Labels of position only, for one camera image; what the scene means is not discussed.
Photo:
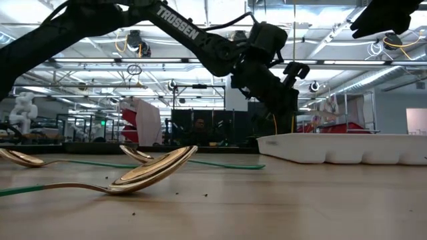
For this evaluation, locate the pale pink board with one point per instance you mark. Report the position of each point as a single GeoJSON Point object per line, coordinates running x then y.
{"type": "Point", "coordinates": [417, 116]}

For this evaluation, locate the black partition panel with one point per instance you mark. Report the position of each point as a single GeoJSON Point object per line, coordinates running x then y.
{"type": "Point", "coordinates": [181, 126]}

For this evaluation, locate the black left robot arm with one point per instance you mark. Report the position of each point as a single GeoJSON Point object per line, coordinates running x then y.
{"type": "Point", "coordinates": [66, 26]}

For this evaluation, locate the long LED light bar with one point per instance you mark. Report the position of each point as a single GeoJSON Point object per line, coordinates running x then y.
{"type": "Point", "coordinates": [150, 61]}

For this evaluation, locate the red and white cloth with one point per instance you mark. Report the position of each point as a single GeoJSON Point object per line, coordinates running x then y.
{"type": "Point", "coordinates": [148, 123]}

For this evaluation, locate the white cutlery tray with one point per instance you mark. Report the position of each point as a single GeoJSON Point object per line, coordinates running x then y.
{"type": "Point", "coordinates": [350, 148]}

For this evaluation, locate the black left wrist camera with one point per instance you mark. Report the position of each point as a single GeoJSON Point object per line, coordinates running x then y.
{"type": "Point", "coordinates": [267, 40]}

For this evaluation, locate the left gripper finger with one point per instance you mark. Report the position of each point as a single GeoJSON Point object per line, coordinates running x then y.
{"type": "Point", "coordinates": [289, 120]}
{"type": "Point", "coordinates": [273, 122]}

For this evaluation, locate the black rig frame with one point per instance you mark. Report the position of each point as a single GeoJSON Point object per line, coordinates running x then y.
{"type": "Point", "coordinates": [199, 86]}

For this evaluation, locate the red table cover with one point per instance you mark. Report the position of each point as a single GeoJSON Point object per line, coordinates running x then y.
{"type": "Point", "coordinates": [353, 128]}

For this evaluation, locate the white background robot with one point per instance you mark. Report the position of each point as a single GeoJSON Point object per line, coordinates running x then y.
{"type": "Point", "coordinates": [23, 111]}

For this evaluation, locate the person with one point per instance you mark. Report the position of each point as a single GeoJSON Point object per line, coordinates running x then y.
{"type": "Point", "coordinates": [199, 124]}

